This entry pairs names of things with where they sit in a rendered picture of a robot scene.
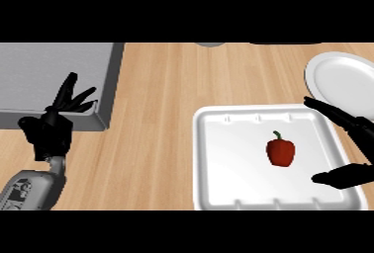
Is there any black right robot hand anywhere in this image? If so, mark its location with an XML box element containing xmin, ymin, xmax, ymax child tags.
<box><xmin>304</xmin><ymin>96</ymin><xmax>374</xmax><ymax>191</ymax></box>

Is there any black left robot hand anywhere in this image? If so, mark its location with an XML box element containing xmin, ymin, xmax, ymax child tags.
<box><xmin>18</xmin><ymin>71</ymin><xmax>100</xmax><ymax>162</ymax></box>

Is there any red bell pepper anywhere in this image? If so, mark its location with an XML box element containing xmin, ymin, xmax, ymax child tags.
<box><xmin>265</xmin><ymin>129</ymin><xmax>298</xmax><ymax>168</ymax></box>

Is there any white foam tray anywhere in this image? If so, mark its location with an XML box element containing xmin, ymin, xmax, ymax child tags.
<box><xmin>191</xmin><ymin>104</ymin><xmax>370</xmax><ymax>211</ymax></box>

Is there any white plate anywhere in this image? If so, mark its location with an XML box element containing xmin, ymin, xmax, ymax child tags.
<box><xmin>305</xmin><ymin>50</ymin><xmax>374</xmax><ymax>123</ymax></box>

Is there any grey box appliance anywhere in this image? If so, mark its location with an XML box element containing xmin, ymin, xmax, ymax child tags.
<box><xmin>0</xmin><ymin>42</ymin><xmax>128</xmax><ymax>132</ymax></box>

